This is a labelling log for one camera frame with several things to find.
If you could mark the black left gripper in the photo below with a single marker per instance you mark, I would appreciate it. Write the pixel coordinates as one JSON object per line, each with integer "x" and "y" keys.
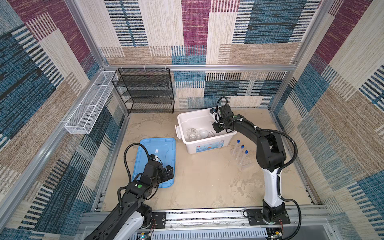
{"x": 164, "y": 176}

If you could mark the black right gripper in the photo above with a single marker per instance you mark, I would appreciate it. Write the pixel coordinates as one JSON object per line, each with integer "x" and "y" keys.
{"x": 215, "y": 125}

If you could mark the test tube with blue cap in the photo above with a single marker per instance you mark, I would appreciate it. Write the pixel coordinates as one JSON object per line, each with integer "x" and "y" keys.
{"x": 236, "y": 147}

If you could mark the white ceramic mortar bowl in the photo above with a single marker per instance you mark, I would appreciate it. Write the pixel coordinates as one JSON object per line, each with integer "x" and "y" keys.
{"x": 204, "y": 134}

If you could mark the blue plastic bin lid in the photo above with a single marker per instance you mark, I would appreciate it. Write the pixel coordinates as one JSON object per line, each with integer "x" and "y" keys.
{"x": 163, "y": 148}

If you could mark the blue-capped test tube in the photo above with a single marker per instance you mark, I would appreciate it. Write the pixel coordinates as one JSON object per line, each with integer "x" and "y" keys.
{"x": 244, "y": 159}
{"x": 240, "y": 152}

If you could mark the white plastic storage bin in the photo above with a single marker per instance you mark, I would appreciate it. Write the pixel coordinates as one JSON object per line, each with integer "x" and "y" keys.
{"x": 201, "y": 120}

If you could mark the clear glass flask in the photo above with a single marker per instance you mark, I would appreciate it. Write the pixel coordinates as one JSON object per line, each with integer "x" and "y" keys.
{"x": 192, "y": 134}

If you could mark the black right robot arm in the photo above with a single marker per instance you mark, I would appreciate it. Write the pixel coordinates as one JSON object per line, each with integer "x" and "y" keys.
{"x": 270, "y": 155}

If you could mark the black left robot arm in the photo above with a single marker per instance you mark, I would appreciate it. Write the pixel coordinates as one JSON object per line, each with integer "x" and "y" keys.
{"x": 131, "y": 213}

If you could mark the black wire shelf rack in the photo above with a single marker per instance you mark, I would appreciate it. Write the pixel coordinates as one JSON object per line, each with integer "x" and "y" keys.
{"x": 145, "y": 90}

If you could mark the white wire mesh basket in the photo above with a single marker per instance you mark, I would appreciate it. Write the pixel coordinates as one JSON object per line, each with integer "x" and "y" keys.
{"x": 87, "y": 112}

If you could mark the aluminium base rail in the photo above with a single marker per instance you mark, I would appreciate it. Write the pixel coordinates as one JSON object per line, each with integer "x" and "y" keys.
{"x": 239, "y": 223}

